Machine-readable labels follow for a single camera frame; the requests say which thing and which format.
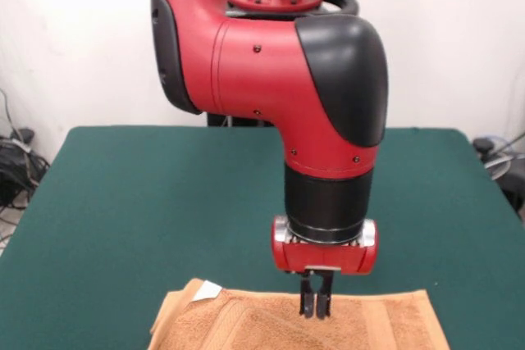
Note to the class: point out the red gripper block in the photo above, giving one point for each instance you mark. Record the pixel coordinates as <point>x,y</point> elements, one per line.
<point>324,257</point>

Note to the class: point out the tan terry towel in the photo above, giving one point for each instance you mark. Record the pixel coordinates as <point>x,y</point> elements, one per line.
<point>246,321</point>

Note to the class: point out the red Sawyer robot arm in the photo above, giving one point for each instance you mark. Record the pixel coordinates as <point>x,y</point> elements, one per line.
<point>266,71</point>

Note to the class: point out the dark green table cloth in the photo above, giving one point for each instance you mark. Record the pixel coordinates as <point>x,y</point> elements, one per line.
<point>123,202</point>

